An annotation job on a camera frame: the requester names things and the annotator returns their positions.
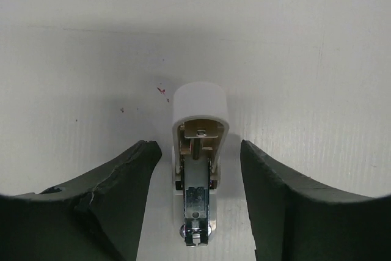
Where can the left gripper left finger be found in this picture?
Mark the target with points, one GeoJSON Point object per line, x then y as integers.
{"type": "Point", "coordinates": [95, 216]}

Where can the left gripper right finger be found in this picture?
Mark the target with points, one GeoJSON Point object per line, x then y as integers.
{"type": "Point", "coordinates": [294, 217]}

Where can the white stapler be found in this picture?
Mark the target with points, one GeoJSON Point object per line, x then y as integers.
{"type": "Point", "coordinates": [199, 129]}

